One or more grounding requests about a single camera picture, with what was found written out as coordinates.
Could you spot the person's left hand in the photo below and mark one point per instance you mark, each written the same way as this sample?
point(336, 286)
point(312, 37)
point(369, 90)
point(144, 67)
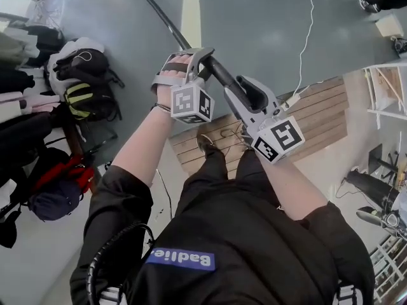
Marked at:
point(175, 73)

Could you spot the person's right forearm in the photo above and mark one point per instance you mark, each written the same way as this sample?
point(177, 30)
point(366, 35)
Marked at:
point(292, 186)

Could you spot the person's black trousers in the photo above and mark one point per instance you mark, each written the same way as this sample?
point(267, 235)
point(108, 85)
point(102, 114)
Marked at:
point(219, 176)

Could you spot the pile of dark clothes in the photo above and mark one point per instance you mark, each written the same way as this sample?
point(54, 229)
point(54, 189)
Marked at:
point(19, 135)

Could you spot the black and white backpack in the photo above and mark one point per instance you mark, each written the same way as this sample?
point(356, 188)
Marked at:
point(86, 63)

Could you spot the black scooter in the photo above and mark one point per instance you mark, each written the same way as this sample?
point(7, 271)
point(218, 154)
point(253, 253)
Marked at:
point(372, 186)

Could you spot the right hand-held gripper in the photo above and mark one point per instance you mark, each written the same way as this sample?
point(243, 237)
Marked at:
point(280, 135)

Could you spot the black wristband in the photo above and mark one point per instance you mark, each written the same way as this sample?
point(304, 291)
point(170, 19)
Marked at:
point(162, 107)

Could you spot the black floor stand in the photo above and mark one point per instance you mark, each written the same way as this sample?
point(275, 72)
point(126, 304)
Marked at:
point(376, 159)

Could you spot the white shelf unit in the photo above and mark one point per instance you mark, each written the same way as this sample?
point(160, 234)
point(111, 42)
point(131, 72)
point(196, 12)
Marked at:
point(386, 113)

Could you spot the flat black bag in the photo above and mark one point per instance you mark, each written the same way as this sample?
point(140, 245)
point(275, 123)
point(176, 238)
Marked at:
point(95, 138)

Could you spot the person's black jacket blue label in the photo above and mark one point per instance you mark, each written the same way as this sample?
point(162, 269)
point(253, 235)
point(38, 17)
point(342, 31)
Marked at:
point(238, 234)

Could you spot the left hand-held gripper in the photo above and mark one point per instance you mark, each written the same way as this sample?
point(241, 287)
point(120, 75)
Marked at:
point(187, 102)

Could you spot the wooden slat pallet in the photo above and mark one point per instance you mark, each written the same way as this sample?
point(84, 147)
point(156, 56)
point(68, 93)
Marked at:
point(318, 106)

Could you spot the white power strip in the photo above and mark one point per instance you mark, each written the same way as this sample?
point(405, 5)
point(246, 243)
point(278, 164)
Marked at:
point(290, 102)

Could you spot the person's brown shoe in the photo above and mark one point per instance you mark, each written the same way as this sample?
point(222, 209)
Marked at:
point(206, 143)

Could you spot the black backpack yellow stripes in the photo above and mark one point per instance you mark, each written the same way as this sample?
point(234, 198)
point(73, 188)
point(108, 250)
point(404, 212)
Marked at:
point(95, 102)

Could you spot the black sneaker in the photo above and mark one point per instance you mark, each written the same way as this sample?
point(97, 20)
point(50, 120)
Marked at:
point(400, 46)

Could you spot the person's left forearm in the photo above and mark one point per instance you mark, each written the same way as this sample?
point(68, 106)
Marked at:
point(140, 148)

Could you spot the silver metal truss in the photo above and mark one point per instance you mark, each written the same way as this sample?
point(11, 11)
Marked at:
point(47, 11)

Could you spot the red bag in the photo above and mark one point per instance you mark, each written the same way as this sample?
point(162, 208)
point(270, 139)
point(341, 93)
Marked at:
point(60, 172)

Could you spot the cardboard box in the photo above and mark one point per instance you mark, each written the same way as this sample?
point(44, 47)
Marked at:
point(389, 24)

